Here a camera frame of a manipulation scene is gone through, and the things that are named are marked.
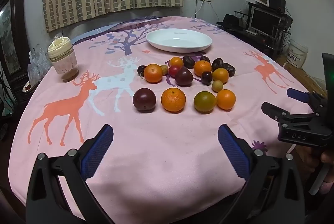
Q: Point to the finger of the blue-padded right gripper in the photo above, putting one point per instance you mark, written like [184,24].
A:
[272,192]

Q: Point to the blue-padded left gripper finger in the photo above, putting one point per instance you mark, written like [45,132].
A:
[46,201]

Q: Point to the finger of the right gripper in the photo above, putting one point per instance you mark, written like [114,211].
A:
[276,113]
[314,100]

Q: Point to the small orange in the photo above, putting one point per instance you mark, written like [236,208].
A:
[225,99]

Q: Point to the small yellow-green fruit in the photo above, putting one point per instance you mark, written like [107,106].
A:
[217,86]
[165,69]

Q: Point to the yellow orange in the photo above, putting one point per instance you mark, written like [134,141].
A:
[221,74]

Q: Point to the green-orange citrus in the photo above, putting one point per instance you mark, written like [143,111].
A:
[204,102]

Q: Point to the dark cherry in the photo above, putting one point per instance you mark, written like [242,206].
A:
[140,70]
[206,78]

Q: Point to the large orange front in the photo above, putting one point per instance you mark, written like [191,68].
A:
[173,100]

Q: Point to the red cherry tomato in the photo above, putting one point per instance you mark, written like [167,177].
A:
[173,70]

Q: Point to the large dark plum front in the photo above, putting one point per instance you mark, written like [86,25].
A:
[144,99]

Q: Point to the person's right hand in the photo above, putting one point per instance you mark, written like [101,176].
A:
[316,169]

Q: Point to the white plastic bucket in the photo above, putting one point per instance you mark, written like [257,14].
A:
[296,54]

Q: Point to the black metal shelf desk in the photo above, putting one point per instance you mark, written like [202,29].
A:
[238,26]

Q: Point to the computer monitor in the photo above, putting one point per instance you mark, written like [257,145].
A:
[264,22]

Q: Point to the dark wrinkled fruit small back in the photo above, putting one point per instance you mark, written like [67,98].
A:
[204,58]

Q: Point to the black speaker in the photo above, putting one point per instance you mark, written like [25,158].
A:
[278,5]

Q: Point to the pink deer tablecloth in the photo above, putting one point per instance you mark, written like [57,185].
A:
[161,166]

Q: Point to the white oval plate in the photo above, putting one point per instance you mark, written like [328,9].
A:
[177,40]

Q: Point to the clear plastic bag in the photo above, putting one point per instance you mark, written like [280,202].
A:
[38,67]

